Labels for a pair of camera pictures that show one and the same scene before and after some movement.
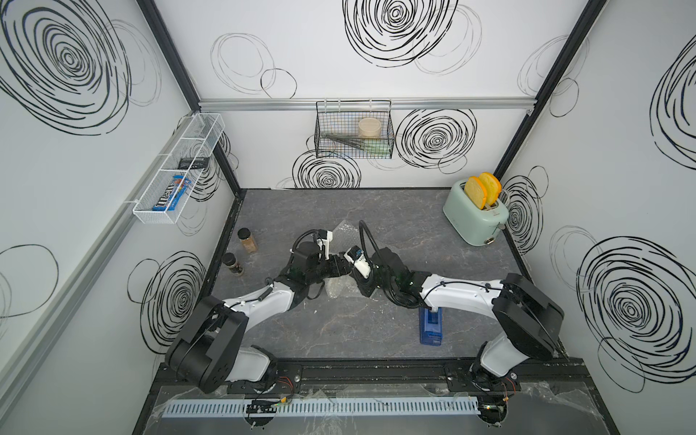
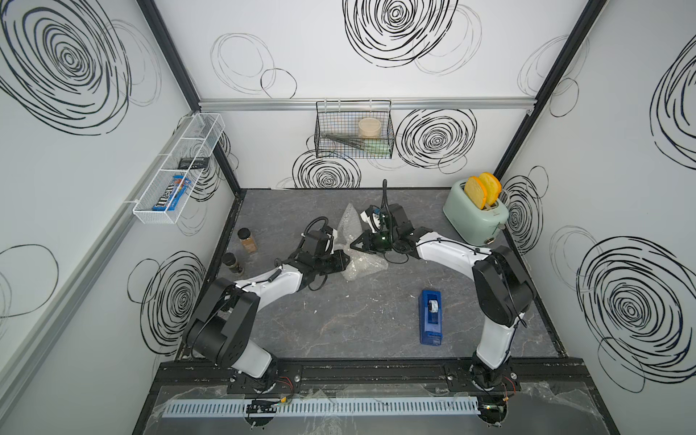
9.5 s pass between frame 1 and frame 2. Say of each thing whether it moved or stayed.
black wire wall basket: stayed
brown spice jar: stayed
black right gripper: moved
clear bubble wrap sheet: moved
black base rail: stayed
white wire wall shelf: stayed
